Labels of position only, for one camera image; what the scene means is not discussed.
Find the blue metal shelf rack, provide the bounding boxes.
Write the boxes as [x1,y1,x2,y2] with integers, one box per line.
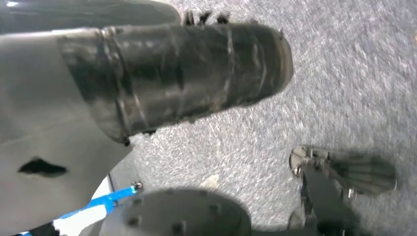
[19,180,144,236]

